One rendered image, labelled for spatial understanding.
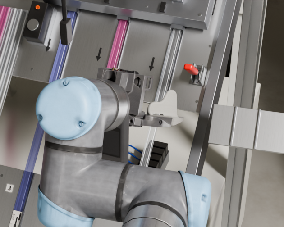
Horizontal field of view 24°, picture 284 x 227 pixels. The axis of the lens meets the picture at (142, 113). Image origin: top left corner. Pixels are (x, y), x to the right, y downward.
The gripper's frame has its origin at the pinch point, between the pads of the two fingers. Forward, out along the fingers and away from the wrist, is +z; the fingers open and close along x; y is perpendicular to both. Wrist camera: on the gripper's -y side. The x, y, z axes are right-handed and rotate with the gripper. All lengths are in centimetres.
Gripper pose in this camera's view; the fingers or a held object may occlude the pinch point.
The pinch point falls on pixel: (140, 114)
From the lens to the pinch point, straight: 113.0
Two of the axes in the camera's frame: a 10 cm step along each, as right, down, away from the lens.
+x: -9.4, -1.9, 2.7
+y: 1.7, -9.8, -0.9
